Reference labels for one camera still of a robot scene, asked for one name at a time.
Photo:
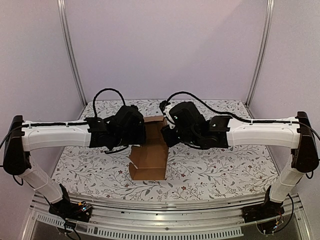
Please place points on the aluminium frame post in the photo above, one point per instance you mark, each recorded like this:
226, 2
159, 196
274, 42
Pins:
62, 11
262, 51

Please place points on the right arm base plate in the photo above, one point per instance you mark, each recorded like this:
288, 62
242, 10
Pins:
261, 211

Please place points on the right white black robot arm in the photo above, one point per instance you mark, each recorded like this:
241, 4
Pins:
188, 126

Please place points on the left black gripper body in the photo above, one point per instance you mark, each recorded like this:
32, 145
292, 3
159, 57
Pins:
128, 140

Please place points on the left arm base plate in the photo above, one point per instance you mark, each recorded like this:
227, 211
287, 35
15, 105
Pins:
66, 209

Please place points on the front aluminium rail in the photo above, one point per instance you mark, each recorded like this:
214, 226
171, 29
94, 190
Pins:
216, 219

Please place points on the left aluminium frame post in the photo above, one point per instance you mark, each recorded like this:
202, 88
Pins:
62, 11

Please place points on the right aluminium frame post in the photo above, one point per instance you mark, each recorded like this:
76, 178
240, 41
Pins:
262, 51

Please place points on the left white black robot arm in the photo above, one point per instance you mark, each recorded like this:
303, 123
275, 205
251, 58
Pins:
124, 128

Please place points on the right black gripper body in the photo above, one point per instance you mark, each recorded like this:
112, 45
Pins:
167, 136

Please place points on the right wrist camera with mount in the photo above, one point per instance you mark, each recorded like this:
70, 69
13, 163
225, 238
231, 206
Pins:
165, 108

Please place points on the brown cardboard box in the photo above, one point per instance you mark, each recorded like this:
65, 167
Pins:
148, 162

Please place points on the floral patterned table mat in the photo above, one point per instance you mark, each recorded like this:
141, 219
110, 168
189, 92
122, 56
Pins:
191, 174

